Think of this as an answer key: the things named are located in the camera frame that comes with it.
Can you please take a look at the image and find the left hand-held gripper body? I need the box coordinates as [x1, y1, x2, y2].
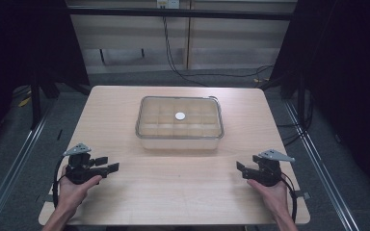
[62, 142, 110, 186]

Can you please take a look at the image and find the person's right hand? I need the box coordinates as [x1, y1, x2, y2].
[246, 172, 291, 221]

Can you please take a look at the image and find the person's left hand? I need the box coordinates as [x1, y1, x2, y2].
[57, 165, 104, 214]

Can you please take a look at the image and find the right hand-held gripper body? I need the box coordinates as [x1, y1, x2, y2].
[241, 148, 297, 188]

